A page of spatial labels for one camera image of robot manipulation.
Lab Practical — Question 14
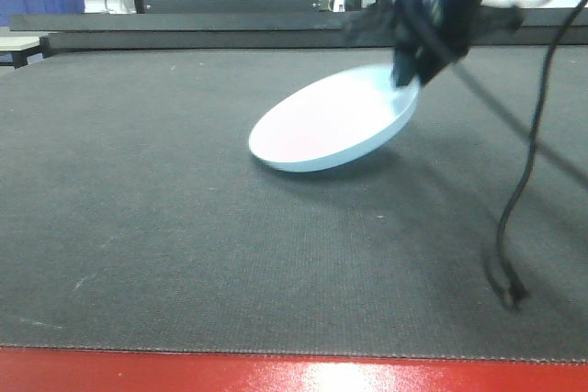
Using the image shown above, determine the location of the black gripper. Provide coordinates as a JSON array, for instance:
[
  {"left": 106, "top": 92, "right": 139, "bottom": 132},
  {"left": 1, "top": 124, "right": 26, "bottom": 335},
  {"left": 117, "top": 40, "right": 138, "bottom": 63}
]
[{"left": 345, "top": 0, "right": 524, "bottom": 87}]

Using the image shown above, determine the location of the light blue round tray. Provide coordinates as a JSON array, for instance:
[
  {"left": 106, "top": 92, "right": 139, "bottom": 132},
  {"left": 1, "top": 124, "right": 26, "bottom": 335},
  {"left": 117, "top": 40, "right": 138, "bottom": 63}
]
[{"left": 248, "top": 63, "right": 421, "bottom": 173}]

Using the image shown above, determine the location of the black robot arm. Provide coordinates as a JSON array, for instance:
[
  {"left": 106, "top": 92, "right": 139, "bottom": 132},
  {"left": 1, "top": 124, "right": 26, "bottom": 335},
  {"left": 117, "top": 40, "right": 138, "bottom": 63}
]
[{"left": 345, "top": 0, "right": 524, "bottom": 87}]

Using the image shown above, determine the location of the black textured table mat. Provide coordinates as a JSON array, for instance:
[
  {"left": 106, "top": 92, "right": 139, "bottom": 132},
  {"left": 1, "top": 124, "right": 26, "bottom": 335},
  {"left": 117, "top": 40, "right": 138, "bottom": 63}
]
[{"left": 1, "top": 50, "right": 587, "bottom": 361}]

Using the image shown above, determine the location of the black hanging cable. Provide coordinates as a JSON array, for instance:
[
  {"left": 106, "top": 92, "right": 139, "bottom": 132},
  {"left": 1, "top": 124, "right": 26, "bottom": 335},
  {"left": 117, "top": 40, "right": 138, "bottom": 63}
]
[{"left": 484, "top": 0, "right": 588, "bottom": 311}]

